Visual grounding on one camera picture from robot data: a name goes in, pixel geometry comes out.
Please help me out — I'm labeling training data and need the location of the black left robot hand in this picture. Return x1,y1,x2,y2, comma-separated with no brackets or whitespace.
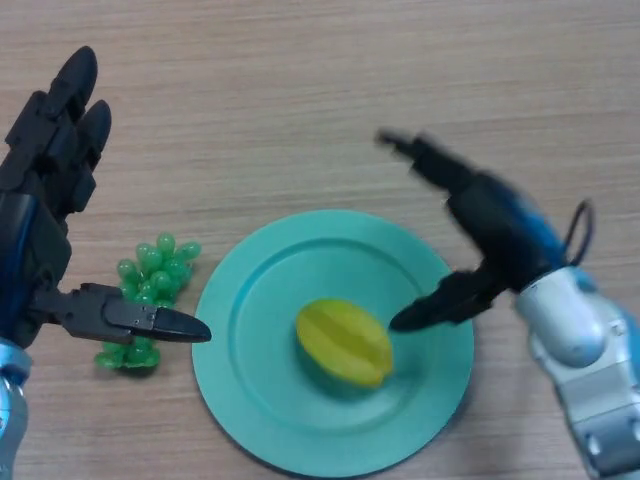
0,45,212,350

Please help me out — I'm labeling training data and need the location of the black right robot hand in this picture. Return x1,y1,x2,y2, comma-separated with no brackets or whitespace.
375,127,570,333

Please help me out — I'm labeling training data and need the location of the yellow starfruit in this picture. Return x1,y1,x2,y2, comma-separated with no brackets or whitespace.
295,297,395,391

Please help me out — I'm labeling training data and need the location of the green plate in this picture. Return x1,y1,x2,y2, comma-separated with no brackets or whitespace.
191,209,475,478

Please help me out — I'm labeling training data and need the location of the green grape bunch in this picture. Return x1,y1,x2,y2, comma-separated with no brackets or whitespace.
94,231,204,373

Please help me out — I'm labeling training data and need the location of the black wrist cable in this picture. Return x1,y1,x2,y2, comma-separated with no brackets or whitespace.
563,198,598,266

